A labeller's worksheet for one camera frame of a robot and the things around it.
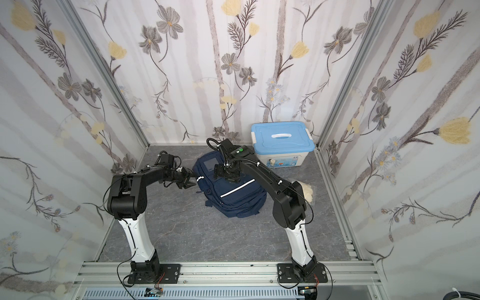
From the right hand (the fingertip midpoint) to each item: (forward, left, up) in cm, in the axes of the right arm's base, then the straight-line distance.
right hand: (222, 174), depth 84 cm
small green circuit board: (-44, +23, -16) cm, 52 cm away
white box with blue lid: (+22, -30, -2) cm, 37 cm away
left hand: (+8, +14, -14) cm, 21 cm away
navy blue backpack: (-5, -12, -14) cm, 19 cm away
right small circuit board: (-42, -36, -15) cm, 57 cm away
